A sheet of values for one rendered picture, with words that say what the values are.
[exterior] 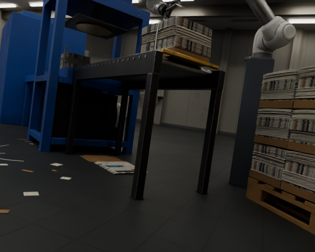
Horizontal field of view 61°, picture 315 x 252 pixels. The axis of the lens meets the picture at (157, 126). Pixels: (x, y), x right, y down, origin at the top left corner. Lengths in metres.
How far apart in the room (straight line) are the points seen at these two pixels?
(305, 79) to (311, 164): 0.46
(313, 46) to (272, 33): 11.45
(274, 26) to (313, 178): 1.10
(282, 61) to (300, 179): 11.88
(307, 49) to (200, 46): 11.94
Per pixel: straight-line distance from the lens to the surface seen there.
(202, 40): 1.71
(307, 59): 13.42
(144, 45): 1.84
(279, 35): 2.13
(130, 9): 3.02
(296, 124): 1.64
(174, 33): 1.58
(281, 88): 1.77
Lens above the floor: 0.46
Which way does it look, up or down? 2 degrees down
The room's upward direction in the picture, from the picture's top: 8 degrees clockwise
